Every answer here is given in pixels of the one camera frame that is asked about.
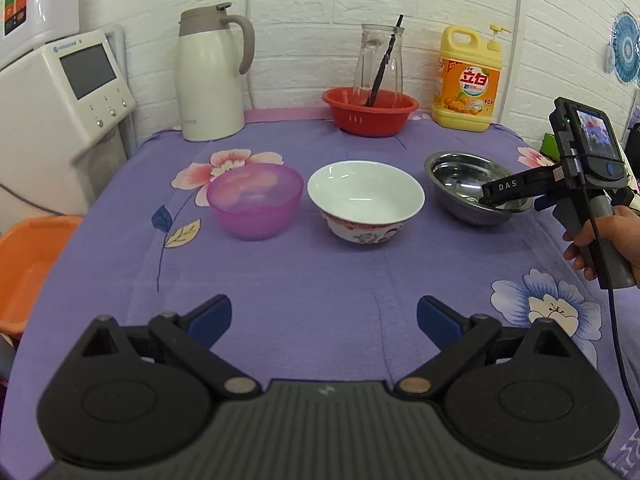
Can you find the white thermos jug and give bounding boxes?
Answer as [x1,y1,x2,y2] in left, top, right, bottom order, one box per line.
[175,2,255,142]

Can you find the yellow dish soap bottle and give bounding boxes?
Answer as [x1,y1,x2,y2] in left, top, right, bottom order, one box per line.
[432,24,512,132]

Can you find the white red patterned bowl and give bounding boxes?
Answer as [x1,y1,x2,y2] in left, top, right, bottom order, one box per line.
[307,160,425,245]

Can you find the orange plastic stool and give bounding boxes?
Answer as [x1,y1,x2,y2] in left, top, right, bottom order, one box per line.
[0,216,82,338]

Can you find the green box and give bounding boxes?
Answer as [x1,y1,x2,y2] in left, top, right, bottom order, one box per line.
[539,132,560,162]

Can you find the purple plastic bowl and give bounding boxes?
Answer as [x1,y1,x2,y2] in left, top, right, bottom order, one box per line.
[206,164,304,240]

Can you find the red plastic basket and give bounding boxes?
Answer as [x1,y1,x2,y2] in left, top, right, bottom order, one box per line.
[322,87,419,138]

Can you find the white countertop appliance with screen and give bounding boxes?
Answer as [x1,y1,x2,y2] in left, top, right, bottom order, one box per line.
[1,29,136,229]

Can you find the glass pitcher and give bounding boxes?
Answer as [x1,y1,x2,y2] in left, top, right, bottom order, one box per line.
[352,24,404,99]

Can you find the white water purifier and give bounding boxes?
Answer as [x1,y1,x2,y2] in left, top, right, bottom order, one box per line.
[1,0,79,67]

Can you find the blue paper fan decorations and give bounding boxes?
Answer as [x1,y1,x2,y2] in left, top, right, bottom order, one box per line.
[603,11,639,84]

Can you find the stainless steel bowl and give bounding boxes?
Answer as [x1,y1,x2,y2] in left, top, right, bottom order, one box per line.
[424,152,533,226]

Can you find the black stirring stick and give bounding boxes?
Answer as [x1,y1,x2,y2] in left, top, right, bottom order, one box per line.
[366,14,404,107]

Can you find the person's right hand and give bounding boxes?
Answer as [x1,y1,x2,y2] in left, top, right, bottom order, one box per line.
[563,206,640,285]

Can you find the purple floral tablecloth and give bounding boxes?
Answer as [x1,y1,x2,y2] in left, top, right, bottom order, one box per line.
[1,119,639,479]

